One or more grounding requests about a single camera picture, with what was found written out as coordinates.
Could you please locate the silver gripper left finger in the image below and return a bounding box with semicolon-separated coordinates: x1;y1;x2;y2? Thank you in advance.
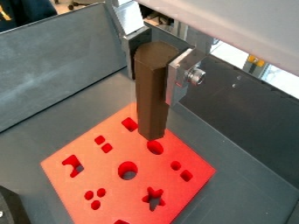
106;0;153;80

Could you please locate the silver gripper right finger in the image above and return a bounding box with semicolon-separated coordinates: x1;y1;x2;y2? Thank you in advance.
166;48;207;106

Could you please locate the dark brown hexagonal peg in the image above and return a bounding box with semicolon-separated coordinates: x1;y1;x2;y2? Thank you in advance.
135;41;179;140

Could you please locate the person in dark shirt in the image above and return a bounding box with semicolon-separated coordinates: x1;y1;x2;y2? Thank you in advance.
0;0;58;32

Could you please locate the red shape sorting board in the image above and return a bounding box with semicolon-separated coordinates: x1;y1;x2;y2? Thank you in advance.
42;103;215;224

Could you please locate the black block at corner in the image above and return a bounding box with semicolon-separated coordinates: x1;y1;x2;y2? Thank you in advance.
0;185;32;224

